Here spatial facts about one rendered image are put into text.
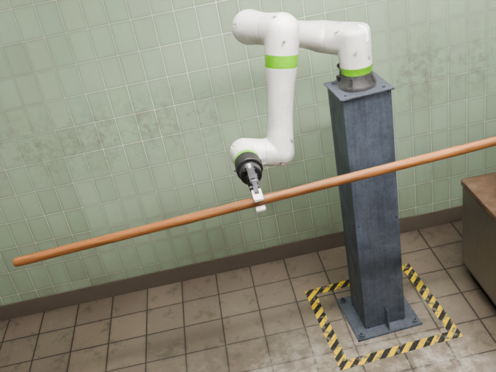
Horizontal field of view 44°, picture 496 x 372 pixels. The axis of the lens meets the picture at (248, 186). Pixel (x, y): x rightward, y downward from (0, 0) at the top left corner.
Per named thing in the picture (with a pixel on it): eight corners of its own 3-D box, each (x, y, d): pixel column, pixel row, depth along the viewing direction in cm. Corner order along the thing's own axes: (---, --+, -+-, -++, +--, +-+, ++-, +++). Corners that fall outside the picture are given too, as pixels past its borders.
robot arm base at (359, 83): (325, 75, 263) (324, 62, 260) (359, 67, 264) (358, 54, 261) (346, 95, 240) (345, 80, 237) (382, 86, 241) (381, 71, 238)
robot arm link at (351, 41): (348, 62, 254) (344, 16, 245) (380, 67, 243) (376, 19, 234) (328, 73, 247) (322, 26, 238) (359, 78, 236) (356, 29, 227)
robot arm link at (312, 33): (321, 20, 257) (226, 5, 220) (352, 23, 246) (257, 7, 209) (317, 52, 260) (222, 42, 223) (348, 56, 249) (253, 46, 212)
